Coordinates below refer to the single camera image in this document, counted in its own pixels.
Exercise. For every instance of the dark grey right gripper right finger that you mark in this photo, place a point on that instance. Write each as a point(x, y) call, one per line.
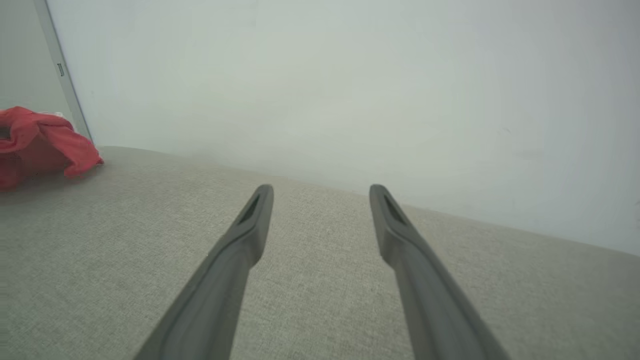
point(430, 310)

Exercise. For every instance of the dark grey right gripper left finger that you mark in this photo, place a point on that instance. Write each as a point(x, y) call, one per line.
point(215, 300)

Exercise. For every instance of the red and white garment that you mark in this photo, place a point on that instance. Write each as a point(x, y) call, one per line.
point(45, 135)

